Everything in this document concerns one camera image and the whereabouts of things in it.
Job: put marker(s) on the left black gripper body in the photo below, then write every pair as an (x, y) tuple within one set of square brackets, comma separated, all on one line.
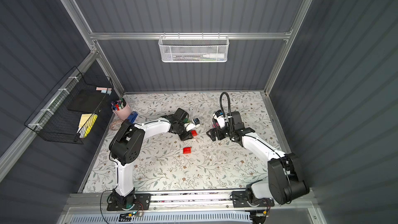
[(186, 131)]

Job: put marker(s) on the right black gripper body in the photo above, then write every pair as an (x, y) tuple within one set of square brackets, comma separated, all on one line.
[(216, 132)]

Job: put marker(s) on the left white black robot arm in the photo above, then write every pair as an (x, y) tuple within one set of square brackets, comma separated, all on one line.
[(127, 144)]

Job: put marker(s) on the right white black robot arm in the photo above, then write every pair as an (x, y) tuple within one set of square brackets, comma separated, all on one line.
[(285, 178)]

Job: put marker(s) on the red lego brick rounded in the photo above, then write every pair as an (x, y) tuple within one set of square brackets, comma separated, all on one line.
[(187, 150)]

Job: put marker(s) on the blue stapler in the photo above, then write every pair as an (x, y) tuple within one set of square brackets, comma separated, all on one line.
[(132, 117)]

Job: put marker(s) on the pink pen cup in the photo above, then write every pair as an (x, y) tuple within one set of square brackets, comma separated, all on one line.
[(121, 108)]

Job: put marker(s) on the round tape roll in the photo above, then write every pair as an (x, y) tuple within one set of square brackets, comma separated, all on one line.
[(116, 125)]

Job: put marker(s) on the white marker in basket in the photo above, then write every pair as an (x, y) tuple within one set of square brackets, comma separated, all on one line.
[(216, 57)]

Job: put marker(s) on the yellow sticky note pad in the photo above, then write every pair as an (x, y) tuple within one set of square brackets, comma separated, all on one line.
[(86, 124)]

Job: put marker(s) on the black notebook in basket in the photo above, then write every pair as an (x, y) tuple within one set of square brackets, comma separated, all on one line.
[(86, 101)]

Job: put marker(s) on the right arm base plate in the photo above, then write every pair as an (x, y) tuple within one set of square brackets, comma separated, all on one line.
[(242, 199)]

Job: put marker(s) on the white wire mesh basket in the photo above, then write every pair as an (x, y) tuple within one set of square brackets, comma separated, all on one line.
[(181, 50)]

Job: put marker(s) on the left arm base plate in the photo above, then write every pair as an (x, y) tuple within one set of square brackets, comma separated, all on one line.
[(132, 202)]

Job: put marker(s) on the black wire wall basket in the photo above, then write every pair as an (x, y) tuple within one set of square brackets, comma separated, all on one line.
[(52, 121)]

